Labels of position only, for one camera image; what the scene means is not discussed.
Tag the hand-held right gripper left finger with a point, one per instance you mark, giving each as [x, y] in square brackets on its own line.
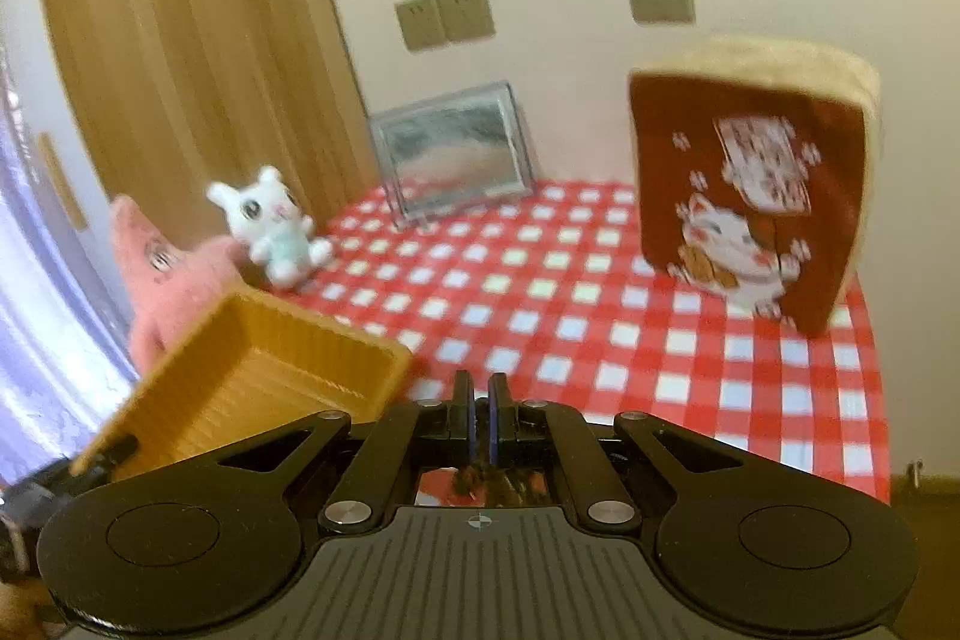
[466, 411]

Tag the wooden door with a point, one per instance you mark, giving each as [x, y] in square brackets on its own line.
[195, 48]

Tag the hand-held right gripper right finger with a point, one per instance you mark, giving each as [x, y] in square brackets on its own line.
[495, 411]

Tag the brown cat print cushion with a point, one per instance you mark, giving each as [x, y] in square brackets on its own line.
[720, 197]

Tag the red white checkered tablecloth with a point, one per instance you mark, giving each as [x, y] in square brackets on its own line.
[570, 325]

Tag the white bunny plush toy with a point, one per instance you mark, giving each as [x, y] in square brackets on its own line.
[274, 227]

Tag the pink starfish plush toy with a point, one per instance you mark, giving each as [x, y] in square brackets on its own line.
[169, 287]

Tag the silver picture frame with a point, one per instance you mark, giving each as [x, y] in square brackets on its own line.
[450, 153]

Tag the metal door stopper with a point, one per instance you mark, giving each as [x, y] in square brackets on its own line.
[916, 471]

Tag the beige wall socket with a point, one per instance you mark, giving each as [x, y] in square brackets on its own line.
[418, 24]
[465, 12]

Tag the yellow plastic tray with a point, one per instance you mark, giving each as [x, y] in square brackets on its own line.
[247, 377]

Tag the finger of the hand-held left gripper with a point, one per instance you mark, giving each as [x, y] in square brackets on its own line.
[112, 452]

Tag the sheer lilac curtain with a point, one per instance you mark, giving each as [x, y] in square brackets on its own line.
[45, 325]

